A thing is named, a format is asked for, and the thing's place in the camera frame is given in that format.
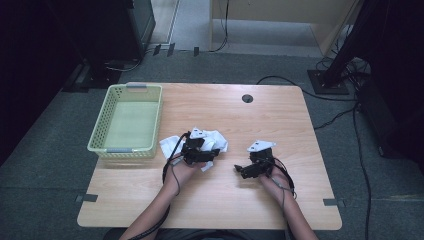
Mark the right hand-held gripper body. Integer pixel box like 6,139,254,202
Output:
246,139,277,177

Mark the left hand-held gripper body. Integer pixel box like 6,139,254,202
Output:
181,127,206,165

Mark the white t-shirt with blue print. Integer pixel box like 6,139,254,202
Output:
159,128,230,173

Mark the light green plastic basket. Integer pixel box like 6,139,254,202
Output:
87,83,164,159

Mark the person's right hand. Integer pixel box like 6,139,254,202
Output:
258,165,295,201

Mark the person's left hand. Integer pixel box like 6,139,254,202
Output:
163,159,206,196

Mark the person's dark clothing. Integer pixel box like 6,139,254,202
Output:
103,228,291,240

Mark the grey tape strip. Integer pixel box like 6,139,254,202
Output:
322,198,346,208
75,193,99,203

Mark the black metal stand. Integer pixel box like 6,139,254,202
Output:
307,0,381,96

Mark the black floor stand base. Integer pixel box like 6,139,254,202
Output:
62,59,125,93

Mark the black cabinet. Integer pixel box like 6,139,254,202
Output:
46,0,157,63

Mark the light wooden desk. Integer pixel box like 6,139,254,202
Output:
209,0,364,57

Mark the dark curtain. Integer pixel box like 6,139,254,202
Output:
353,0,424,174
0,0,84,166

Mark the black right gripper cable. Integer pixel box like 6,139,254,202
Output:
272,156,298,200

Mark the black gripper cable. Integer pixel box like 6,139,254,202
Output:
128,131,192,240
272,156,298,200

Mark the thin grey left gripper cable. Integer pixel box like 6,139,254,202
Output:
168,159,182,198

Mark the thin grey gripper cable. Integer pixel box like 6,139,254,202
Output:
168,159,182,198
270,176,298,218

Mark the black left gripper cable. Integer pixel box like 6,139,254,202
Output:
128,131,192,240

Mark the thin grey right gripper cable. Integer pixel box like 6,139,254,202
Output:
270,176,298,218

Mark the black floor cable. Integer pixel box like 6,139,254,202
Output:
351,103,373,240
255,75,359,103
313,103,360,131

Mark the grey floor cable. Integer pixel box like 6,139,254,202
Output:
104,56,144,73

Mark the tangle of black cables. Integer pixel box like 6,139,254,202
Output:
314,24,373,88

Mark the black hanging cable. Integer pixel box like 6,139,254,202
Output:
208,0,232,54

